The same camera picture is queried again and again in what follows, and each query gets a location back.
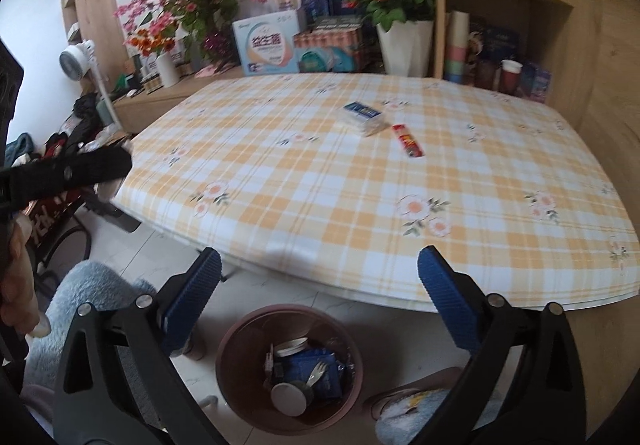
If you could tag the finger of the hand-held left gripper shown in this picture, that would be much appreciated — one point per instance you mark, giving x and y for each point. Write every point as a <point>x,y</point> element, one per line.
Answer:
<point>75,172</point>

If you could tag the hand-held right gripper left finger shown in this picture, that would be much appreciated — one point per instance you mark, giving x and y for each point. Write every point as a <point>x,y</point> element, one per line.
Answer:
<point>192,295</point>

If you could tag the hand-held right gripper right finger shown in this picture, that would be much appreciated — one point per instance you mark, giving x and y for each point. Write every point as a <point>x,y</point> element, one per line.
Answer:
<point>447,300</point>

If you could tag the brown plastic bin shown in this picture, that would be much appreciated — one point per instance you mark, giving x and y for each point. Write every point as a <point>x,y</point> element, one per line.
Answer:
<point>231,375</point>

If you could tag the beige round lid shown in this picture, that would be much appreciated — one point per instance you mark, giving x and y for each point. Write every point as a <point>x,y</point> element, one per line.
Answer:
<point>292,347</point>

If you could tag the blue cardboard box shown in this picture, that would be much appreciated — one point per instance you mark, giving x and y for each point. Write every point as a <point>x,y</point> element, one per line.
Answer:
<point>300,370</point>

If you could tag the green paper cup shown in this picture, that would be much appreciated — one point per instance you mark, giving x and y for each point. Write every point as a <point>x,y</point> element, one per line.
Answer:
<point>290,397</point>

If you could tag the black plastic fork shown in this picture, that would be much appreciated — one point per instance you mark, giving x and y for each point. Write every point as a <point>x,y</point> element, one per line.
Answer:
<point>316,372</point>

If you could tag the person's left hand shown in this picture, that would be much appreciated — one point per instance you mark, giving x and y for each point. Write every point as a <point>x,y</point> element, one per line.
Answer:
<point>17,275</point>

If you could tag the black table leg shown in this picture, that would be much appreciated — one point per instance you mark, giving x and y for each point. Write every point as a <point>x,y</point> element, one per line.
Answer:
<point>227,272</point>

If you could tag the red printed bag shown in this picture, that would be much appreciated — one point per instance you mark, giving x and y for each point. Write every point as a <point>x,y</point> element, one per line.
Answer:
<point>47,217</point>

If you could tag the pile of clothes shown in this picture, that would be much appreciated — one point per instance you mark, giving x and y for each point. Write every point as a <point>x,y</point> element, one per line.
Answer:
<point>85,120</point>

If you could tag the pink slipper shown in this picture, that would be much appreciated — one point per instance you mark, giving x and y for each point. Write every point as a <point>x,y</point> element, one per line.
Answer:
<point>387,400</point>
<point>197,350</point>

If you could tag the black case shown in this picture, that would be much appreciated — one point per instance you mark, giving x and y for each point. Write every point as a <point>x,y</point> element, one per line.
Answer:
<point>120,220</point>

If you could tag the white standing fan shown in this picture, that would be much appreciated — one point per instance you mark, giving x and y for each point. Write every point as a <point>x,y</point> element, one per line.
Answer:
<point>72,60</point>

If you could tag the low wooden cabinet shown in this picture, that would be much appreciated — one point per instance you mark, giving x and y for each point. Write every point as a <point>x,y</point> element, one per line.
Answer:
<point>150,110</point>

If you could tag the person's left leg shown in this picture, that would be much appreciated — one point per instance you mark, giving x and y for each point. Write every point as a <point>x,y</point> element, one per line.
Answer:
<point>90,295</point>

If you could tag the row of small bottles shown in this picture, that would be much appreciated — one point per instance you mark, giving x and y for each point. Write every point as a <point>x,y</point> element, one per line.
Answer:
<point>150,82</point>

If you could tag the narrow wooden shelf unit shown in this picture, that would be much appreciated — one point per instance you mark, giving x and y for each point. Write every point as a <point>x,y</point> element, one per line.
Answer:
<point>92,0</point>

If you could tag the orange flowers in white vase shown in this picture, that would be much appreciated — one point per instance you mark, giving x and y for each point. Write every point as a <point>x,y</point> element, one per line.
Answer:
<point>167,70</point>

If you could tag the small white blue box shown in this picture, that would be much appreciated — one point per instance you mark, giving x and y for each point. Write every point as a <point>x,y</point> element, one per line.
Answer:
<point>179,59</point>

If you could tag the small red packet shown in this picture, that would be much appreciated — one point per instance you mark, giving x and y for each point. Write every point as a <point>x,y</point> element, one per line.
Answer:
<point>407,140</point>

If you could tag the pink fabric item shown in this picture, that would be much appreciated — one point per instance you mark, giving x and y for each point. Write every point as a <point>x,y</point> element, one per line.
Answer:
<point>212,71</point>

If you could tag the purple flower bunch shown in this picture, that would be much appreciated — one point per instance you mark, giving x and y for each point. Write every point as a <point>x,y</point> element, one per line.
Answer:
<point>216,45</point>

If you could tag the blue white tissue pack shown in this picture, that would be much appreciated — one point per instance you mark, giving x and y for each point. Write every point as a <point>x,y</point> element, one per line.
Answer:
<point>365,117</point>

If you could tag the white blue printed box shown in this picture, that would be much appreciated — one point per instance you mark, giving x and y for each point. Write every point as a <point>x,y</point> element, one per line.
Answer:
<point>265,45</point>

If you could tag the brown cup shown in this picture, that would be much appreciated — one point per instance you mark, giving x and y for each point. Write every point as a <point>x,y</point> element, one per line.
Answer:
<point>485,72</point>

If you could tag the red white paper cup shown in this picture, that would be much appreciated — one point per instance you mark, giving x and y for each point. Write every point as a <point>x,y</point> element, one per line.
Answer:
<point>510,75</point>

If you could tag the stack of pastel cups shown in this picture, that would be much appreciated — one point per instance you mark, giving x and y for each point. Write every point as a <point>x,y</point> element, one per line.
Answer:
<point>456,55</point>

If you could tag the red rose plant white pot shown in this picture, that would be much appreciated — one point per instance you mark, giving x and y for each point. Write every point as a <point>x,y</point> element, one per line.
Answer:
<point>405,50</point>

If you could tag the dark blue gift box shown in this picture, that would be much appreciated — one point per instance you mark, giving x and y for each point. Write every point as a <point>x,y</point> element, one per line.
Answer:
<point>492,42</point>

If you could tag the colourful pack of cans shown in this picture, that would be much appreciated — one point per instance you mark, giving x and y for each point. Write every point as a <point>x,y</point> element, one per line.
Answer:
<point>325,52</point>

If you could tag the dark blue patterned box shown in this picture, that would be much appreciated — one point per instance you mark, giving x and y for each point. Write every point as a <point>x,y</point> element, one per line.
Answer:
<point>315,0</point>

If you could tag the black printed box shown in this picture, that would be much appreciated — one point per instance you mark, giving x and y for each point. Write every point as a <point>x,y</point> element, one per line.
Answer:
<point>337,23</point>

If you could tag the small dark box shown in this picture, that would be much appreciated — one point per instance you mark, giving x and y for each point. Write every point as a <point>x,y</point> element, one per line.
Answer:
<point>340,6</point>

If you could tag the black chair frame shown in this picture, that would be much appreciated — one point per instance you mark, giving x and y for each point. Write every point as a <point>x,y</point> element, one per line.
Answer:
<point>75,237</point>

